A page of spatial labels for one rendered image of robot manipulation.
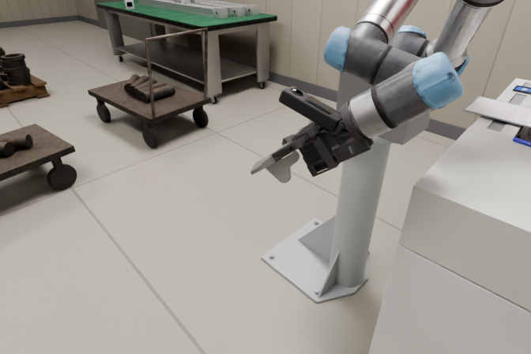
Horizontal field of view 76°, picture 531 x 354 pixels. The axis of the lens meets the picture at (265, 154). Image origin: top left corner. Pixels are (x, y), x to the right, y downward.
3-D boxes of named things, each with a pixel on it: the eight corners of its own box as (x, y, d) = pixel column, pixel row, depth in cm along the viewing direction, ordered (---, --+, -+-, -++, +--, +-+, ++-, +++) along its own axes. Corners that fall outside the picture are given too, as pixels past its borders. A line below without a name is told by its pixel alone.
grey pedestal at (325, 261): (260, 258, 172) (258, 108, 131) (314, 219, 198) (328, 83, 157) (344, 326, 140) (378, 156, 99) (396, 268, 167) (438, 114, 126)
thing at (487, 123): (532, 122, 120) (548, 83, 113) (493, 188, 85) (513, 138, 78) (502, 114, 126) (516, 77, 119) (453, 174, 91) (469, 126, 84)
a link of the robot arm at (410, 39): (374, 65, 124) (392, 35, 125) (408, 80, 120) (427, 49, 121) (377, 48, 113) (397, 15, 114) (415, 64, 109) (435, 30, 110)
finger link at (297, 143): (276, 163, 57) (320, 135, 58) (272, 155, 57) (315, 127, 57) (273, 160, 62) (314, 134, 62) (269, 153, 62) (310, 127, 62)
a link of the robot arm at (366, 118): (367, 92, 51) (375, 82, 57) (340, 107, 53) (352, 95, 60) (390, 135, 52) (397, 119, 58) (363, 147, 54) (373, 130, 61)
